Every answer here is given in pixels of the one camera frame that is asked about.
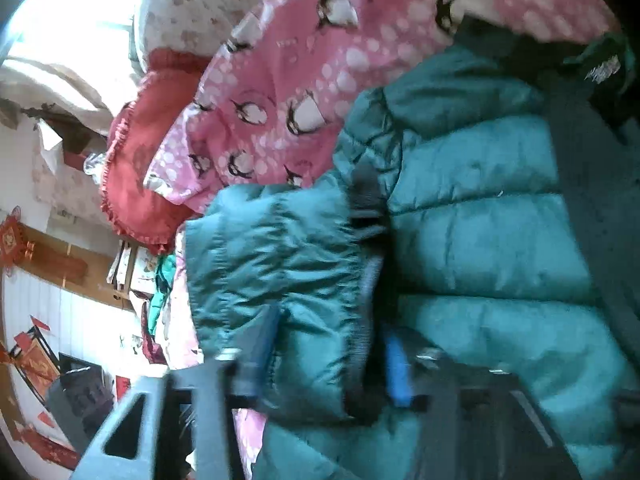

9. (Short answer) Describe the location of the pile of clothes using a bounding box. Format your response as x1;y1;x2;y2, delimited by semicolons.
107;239;179;367

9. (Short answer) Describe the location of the white curtain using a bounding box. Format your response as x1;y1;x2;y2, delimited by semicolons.
0;52;128;128

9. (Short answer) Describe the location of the floral bed sheet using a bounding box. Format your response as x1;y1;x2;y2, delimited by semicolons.
131;0;292;77

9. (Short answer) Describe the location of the red paper wall decoration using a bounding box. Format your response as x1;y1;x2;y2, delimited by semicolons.
0;314;67;413

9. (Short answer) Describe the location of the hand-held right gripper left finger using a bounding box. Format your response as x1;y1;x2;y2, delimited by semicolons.
75;309;280;480

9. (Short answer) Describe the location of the pink penguin print blanket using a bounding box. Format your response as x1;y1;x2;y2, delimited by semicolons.
142;0;623;480

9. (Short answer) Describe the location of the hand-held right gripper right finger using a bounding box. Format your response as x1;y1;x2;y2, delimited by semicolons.
384;334;584;480

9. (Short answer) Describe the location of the wooden furniture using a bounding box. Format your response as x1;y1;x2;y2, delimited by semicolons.
20;225;128;312

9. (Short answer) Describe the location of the red knot wall ornament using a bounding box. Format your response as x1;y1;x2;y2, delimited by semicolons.
0;205;32;277

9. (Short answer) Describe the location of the green puffer jacket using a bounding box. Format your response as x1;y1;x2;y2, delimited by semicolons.
182;20;640;480

